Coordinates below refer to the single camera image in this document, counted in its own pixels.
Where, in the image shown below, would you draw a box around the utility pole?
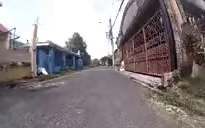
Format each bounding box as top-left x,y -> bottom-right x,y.
107,18 -> 117,70

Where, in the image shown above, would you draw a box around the dark green tree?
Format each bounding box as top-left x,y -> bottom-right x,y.
64,32 -> 92,67

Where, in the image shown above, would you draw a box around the grey asphalt road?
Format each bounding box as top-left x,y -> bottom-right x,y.
0,67 -> 178,128

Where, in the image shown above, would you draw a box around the concrete kerb slab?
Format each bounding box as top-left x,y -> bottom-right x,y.
120,69 -> 174,89

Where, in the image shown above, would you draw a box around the grass strip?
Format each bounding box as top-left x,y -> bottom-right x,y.
36,68 -> 81,83

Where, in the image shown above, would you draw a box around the blue building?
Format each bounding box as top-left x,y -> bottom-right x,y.
35,41 -> 85,75

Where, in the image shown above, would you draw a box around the red ornate metal gate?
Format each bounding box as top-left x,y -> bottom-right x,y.
118,7 -> 174,77

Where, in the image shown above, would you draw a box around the white bag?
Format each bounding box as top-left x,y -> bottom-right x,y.
37,66 -> 50,76

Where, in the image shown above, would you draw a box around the pale concrete pole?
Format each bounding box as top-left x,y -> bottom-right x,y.
30,17 -> 40,78

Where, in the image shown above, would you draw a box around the concrete gate pillar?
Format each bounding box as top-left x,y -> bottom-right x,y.
163,0 -> 191,78

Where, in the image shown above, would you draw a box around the grass verge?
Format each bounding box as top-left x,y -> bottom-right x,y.
146,77 -> 205,128

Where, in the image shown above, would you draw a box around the leafy bush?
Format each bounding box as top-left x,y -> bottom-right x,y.
182,24 -> 205,71

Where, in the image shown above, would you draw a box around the overhead wires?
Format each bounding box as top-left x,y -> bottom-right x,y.
110,0 -> 126,28

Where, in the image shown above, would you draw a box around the pale concrete wall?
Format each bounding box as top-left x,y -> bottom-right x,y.
0,47 -> 34,84

